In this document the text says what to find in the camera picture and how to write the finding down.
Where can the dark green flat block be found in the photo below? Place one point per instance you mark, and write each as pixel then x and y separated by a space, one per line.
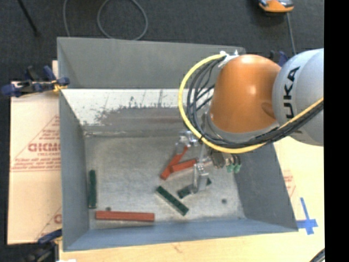
pixel 184 192
pixel 172 201
pixel 92 190

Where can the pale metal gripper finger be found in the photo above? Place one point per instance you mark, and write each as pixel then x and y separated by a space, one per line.
pixel 201 180
pixel 190 139

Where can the red-brown flat block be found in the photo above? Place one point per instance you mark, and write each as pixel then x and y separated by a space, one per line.
pixel 184 165
pixel 171 166
pixel 125 216

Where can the grey metal bin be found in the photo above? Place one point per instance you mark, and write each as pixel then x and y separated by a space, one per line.
pixel 131 157

